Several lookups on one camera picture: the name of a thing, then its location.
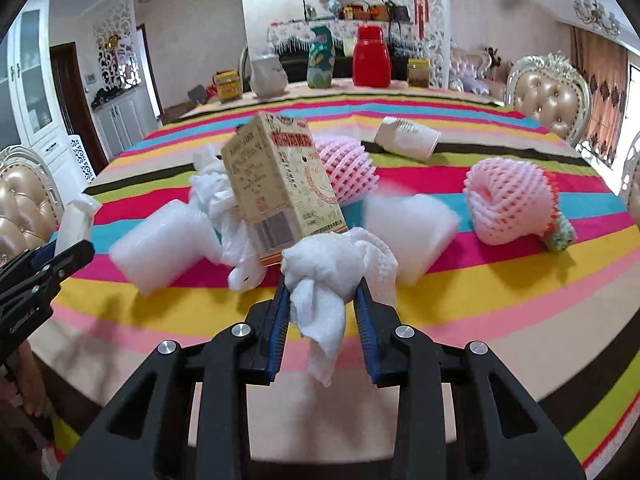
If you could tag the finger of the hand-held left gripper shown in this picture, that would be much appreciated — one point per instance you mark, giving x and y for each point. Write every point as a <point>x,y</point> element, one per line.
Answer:
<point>20,272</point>
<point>70,260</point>

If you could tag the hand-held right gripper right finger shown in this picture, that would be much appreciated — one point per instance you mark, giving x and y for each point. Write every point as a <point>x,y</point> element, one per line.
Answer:
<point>367,332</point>

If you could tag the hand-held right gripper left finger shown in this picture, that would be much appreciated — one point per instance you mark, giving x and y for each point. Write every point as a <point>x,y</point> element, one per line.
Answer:
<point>278,330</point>

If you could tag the white foam piece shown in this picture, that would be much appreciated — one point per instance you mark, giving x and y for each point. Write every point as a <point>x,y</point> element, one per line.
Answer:
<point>75,220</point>

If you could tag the white paper towel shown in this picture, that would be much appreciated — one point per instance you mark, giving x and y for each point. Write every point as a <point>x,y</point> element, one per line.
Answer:
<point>320,270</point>

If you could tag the white bubble wrap roll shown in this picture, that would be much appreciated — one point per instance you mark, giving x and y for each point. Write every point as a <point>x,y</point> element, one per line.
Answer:
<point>415,230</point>
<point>160,245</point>

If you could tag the beige cardboard box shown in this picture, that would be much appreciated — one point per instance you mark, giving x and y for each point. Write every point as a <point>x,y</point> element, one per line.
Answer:
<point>280,180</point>

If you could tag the large pink foam fruit net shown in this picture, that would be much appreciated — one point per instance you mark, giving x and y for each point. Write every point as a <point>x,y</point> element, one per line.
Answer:
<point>505,200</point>

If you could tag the person's left forearm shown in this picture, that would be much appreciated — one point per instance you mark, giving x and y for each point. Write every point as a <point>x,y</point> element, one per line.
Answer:
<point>22,390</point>

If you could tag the striped colourful tablecloth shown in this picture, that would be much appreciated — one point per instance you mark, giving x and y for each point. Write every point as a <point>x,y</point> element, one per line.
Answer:
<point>500,285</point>

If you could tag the crumpled white plastic bag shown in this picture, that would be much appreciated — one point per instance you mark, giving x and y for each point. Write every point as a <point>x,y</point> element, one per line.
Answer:
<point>215,195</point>

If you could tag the low white cabinet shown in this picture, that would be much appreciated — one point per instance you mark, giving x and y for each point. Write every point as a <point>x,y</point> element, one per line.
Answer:
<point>125,120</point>

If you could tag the dark wooden door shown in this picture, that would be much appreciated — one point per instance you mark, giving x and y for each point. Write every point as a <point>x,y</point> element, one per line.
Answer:
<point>75,100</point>

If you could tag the small pink foam fruit net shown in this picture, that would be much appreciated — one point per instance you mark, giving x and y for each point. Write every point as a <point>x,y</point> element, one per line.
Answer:
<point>345,165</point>

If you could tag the white display cabinet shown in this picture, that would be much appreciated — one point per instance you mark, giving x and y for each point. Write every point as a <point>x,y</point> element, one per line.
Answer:
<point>30,75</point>

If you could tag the white paper cup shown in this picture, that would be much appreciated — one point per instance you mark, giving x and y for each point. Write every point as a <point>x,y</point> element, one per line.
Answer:
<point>405,137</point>

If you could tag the white lattice screen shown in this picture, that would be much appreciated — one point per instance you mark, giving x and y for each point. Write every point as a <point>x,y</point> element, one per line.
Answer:
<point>117,45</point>

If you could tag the yellow box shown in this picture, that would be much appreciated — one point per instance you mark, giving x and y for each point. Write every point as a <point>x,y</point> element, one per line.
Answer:
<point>227,86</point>

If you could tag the white ceramic jug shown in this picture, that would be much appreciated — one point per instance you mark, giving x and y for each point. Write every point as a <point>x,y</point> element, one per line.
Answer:
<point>267,77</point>

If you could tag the glass jar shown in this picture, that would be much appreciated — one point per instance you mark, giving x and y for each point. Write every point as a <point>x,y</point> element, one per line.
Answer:
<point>418,74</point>

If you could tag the red thermos jug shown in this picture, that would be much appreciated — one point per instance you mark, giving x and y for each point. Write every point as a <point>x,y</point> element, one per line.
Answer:
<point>371,57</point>

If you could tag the green patterned canister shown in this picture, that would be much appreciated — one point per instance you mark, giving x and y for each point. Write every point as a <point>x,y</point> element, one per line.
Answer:
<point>320,57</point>

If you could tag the pink tufted sofa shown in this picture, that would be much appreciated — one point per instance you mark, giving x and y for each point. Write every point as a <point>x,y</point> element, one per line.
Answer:
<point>472,70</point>

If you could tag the sideboard with lace cloth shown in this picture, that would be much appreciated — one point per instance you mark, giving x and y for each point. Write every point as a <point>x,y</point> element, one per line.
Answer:
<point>295,35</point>

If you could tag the orange basket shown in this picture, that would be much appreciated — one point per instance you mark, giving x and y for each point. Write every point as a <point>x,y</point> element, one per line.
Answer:
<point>356,11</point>

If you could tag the black handbag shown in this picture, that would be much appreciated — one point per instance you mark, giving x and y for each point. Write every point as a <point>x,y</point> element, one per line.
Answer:
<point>397,10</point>

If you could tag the brown curtain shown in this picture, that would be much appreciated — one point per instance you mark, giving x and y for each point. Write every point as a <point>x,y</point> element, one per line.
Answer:
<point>600,85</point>

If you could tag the ceiling chandelier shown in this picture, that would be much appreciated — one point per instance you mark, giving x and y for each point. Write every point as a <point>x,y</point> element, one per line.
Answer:
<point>595,12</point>

